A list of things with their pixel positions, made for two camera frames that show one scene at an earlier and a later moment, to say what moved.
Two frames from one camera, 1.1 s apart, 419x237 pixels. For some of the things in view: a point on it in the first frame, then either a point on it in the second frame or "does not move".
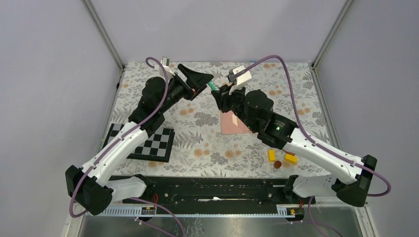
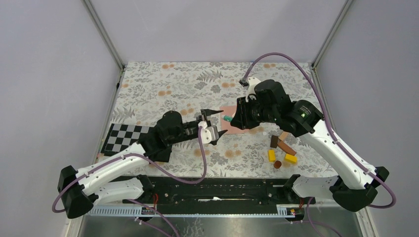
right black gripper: [223, 96] → [241, 119]
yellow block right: [291, 159] does not move
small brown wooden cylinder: [277, 164] does not move
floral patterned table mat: [199, 148] does not move
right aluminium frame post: [314, 74] does not move
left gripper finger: [197, 82] → [208, 112]
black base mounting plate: [219, 191] does not move
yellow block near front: [272, 155] does not move
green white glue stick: [213, 86] → [228, 118]
